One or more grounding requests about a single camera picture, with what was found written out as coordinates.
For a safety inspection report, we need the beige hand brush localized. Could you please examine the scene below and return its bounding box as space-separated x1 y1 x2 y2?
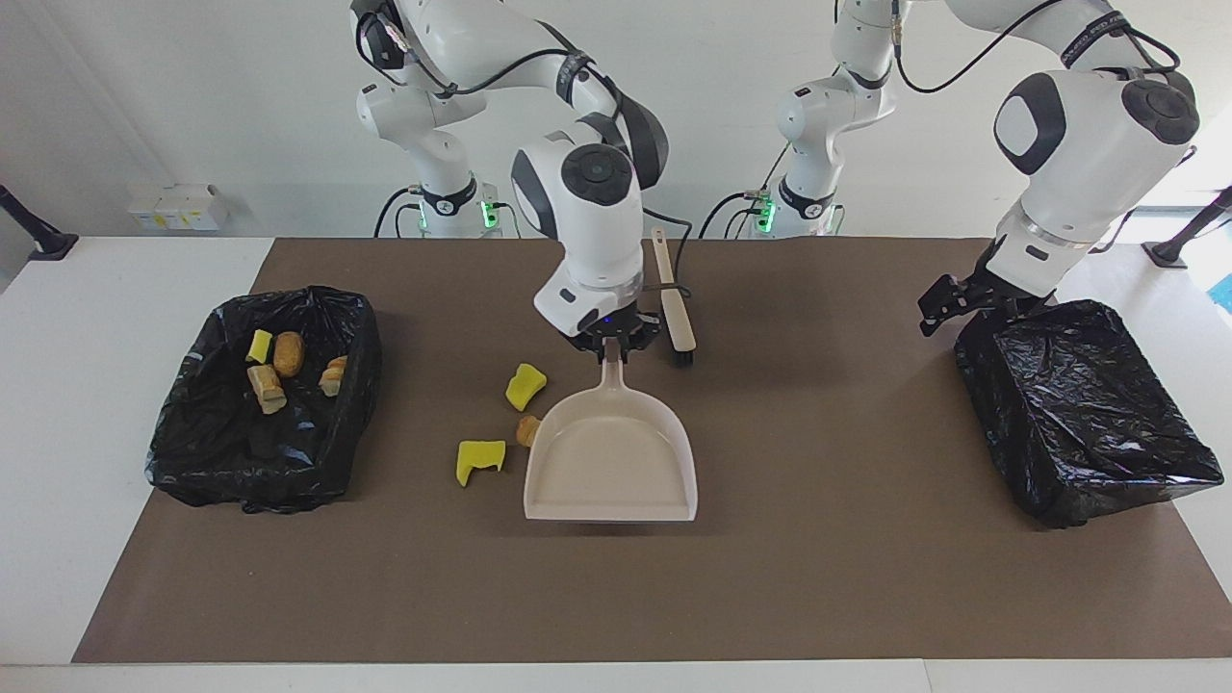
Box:
652 228 697 366

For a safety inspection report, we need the beige plastic dustpan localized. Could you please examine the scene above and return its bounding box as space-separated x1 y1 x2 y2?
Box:
523 337 699 523

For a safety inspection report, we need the notched yellow sponge piece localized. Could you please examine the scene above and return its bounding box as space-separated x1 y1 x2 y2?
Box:
456 440 507 488

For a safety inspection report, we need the black bag lined bin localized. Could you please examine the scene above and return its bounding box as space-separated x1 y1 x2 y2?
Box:
955 299 1225 529
145 285 383 514

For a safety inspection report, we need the brown table mat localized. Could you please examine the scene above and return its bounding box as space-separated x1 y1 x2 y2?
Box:
72 238 1232 665

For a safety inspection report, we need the black left base cable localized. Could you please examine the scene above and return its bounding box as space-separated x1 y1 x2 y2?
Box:
700 144 800 240

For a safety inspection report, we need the black base cable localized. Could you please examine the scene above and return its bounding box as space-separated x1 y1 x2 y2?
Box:
373 186 429 239
700 144 800 240

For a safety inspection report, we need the black camera stand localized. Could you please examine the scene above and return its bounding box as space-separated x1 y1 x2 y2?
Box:
0 185 80 262
1142 186 1232 269

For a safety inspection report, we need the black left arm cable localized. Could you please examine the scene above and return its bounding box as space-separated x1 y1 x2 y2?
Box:
890 0 1180 97

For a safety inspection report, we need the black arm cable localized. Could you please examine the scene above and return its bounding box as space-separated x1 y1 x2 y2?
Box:
354 0 694 295
890 0 1180 97

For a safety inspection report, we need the black right base cable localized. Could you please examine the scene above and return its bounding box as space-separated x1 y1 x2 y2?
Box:
373 186 429 239

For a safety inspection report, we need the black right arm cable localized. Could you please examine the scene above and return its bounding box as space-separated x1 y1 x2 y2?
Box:
354 0 694 295

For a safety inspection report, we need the white wall socket box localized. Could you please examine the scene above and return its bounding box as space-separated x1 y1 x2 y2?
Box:
128 184 230 232

